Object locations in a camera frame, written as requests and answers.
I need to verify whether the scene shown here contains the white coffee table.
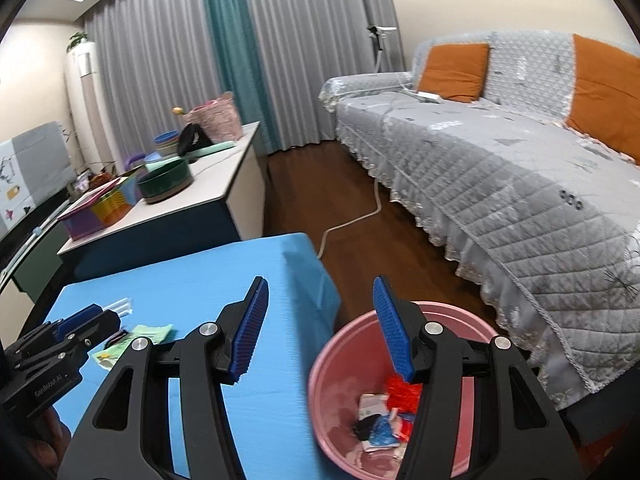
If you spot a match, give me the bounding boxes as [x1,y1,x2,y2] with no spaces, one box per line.
[57,121,268,281]

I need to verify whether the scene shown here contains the white cable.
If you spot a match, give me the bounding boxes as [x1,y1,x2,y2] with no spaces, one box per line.
[317,72,426,261]

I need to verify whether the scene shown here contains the black bag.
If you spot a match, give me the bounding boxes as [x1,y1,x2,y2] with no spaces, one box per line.
[176,123,214,157]

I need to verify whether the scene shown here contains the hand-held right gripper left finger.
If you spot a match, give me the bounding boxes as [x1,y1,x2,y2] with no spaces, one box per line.
[57,275,271,480]

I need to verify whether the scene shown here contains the white floor stand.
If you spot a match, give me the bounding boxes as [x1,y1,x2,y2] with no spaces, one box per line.
[367,24,399,77]

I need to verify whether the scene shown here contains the clear plastic packet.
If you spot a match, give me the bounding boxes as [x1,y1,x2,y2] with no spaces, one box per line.
[102,297,135,319]

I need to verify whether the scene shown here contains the red plastic bag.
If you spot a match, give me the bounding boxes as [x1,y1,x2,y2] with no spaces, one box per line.
[386,374,427,412]

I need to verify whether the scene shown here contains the stacked plastic bowls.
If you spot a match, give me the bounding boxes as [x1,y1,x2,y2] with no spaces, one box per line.
[152,131,181,157]

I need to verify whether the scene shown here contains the grey curtain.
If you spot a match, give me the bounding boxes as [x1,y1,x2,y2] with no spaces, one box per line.
[240,0,407,151]
[82,0,226,171]

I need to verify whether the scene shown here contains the mint green foam tray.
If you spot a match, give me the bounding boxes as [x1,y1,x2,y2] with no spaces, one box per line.
[186,140,236,164]

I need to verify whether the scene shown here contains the grey covered television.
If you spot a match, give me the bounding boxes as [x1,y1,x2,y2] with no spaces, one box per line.
[0,121,71,241]

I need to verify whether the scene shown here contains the blue plastic bag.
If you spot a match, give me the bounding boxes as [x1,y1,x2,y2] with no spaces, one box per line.
[372,416,397,447]

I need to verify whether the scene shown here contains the black crumpled wrapper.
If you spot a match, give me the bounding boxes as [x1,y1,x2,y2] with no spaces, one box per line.
[352,417,381,442]

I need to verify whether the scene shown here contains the teal curtain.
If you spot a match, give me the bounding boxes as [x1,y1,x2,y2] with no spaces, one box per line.
[200,0,281,154]

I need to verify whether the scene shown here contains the white standing air conditioner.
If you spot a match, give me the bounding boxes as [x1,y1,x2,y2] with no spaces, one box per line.
[65,42,122,171]

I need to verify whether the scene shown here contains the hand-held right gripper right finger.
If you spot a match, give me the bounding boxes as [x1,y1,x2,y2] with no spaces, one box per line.
[372,275,583,480]

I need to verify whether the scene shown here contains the pink basket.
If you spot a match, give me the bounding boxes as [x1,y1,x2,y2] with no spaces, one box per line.
[182,91,244,144]

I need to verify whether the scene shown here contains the grey quilted covered sofa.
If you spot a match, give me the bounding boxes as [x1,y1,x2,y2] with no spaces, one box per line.
[318,27,640,413]

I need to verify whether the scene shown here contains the pink plastic bin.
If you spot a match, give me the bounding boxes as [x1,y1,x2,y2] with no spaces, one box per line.
[307,301,516,478]

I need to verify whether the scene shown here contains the person's left hand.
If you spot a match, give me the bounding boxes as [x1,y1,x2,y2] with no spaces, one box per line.
[22,405,76,466]

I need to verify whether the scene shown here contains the green round basin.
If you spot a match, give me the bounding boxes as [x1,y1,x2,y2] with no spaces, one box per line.
[136,158,194,205]

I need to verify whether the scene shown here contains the orange cushion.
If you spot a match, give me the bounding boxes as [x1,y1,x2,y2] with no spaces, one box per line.
[565,34,640,166]
[417,42,491,104]

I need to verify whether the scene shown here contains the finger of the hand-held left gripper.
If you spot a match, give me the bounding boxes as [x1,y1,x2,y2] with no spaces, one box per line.
[60,326,127,362]
[47,304,122,344]

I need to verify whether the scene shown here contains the colourful storage box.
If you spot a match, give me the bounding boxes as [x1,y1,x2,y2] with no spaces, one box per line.
[57,167,146,242]

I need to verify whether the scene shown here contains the dark television cabinet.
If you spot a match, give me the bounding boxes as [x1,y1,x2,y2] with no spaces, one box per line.
[0,200,77,306]

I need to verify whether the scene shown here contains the blue table cover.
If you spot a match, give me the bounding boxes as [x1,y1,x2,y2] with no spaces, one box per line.
[37,232,343,480]

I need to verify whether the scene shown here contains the light green paper packet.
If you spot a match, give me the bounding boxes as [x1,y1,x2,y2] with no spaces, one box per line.
[130,323,174,347]

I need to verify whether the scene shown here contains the green packet with yellow label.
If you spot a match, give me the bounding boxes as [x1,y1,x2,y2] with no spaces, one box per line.
[92,340,137,372]

